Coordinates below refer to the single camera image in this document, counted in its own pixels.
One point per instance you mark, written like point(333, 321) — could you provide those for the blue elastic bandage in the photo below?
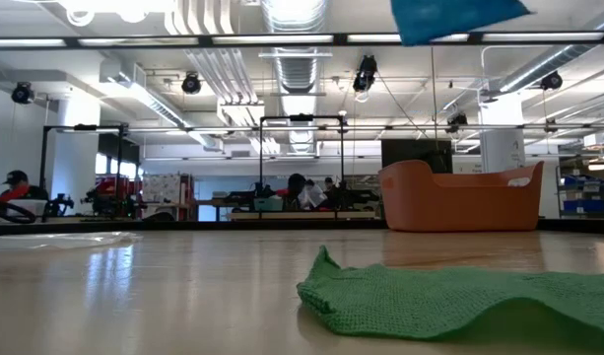
point(444, 20)

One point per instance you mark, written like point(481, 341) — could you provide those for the clear plastic zip bag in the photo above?
point(60, 240)

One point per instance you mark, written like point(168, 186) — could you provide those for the green knit bandage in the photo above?
point(429, 301)

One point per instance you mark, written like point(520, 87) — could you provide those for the person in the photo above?
point(329, 182)
point(296, 182)
point(17, 178)

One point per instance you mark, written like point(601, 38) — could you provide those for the teal plastic bin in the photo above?
point(268, 204)

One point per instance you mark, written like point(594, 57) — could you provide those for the black monitor screen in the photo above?
point(405, 150)

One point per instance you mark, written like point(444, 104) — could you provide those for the black hanging ceiling reel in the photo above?
point(23, 92)
point(191, 84)
point(457, 120)
point(366, 71)
point(552, 80)

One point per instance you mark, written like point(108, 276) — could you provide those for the white patterned board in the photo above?
point(161, 188)

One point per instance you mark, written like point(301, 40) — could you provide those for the orange plastic tub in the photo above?
point(459, 207)

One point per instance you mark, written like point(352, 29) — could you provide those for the red tool cart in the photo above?
point(109, 187)

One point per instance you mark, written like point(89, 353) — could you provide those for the white round column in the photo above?
point(502, 143)

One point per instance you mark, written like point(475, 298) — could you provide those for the shelf with blue bins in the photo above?
point(582, 204)

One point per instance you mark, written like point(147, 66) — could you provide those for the black table edge rail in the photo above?
point(341, 224)

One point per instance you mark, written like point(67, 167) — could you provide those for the black overhead frame bar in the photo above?
point(475, 37)

